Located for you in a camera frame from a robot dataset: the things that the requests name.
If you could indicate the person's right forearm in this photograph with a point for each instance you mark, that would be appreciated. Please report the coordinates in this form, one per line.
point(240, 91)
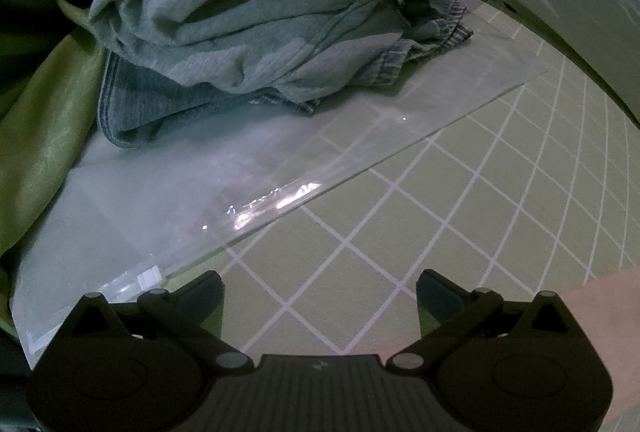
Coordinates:
point(617, 342)

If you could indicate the blue denim garment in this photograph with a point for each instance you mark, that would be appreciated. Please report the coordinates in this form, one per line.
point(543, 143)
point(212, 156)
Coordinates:
point(441, 30)

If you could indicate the clear plastic sheet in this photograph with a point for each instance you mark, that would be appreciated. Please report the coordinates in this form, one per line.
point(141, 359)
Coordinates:
point(200, 172)

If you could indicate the green curtain cloth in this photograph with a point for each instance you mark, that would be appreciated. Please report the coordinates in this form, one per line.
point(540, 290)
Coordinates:
point(45, 137)

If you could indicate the green grid cutting mat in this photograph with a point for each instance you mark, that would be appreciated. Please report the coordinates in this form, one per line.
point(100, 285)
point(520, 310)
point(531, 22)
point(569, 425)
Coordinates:
point(450, 222)

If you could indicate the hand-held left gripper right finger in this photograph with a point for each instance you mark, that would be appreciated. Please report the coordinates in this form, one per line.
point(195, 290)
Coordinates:
point(429, 304)

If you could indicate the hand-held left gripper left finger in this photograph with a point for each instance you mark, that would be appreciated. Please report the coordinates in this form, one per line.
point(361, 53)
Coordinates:
point(213, 304)

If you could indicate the grey zip hoodie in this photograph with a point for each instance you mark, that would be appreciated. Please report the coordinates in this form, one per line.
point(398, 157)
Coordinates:
point(250, 12)

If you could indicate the blue ribbed garment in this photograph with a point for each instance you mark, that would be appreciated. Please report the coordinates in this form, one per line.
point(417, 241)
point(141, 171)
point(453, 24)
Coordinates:
point(135, 107)

